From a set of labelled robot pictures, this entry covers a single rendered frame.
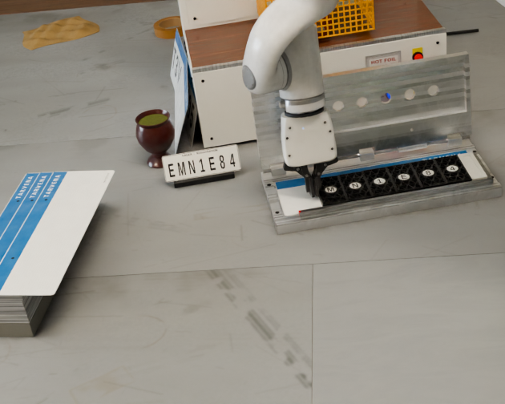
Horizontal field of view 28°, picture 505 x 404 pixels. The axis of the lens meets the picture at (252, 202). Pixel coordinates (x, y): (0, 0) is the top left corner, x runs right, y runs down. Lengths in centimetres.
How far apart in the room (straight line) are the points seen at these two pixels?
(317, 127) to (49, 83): 99
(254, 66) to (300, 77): 10
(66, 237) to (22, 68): 103
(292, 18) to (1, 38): 144
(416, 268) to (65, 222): 65
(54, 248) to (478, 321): 75
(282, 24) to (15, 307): 67
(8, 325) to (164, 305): 27
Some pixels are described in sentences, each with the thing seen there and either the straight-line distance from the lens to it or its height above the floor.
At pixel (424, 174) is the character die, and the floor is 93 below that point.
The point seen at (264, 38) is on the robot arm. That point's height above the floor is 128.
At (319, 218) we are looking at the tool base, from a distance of 191.
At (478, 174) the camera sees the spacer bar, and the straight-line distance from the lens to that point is 201.
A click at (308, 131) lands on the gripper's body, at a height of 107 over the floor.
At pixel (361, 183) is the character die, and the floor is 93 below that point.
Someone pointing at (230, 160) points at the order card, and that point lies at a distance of 211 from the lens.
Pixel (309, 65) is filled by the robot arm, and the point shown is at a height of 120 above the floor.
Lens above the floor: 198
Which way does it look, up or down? 32 degrees down
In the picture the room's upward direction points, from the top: 8 degrees counter-clockwise
